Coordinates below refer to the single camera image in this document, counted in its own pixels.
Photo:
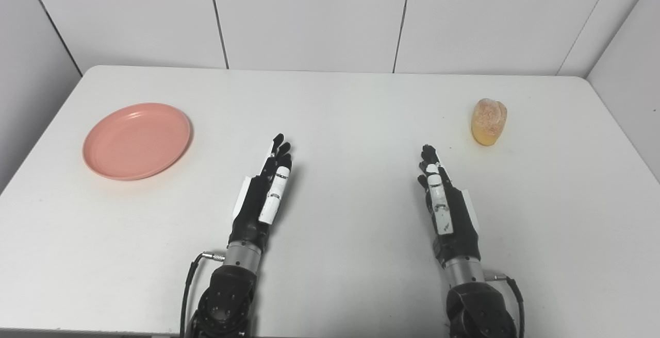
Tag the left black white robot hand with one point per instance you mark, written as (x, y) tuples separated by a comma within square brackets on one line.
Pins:
[(252, 209)]

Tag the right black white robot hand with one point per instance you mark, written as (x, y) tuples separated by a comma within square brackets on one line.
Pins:
[(456, 224)]

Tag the golden bread roll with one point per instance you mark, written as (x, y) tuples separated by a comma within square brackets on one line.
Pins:
[(488, 121)]

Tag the pink round plate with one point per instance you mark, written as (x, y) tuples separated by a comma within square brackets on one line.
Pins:
[(136, 141)]

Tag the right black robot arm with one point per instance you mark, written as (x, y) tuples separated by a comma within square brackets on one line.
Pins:
[(477, 307)]

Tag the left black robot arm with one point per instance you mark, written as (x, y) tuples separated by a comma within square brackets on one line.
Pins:
[(227, 297)]

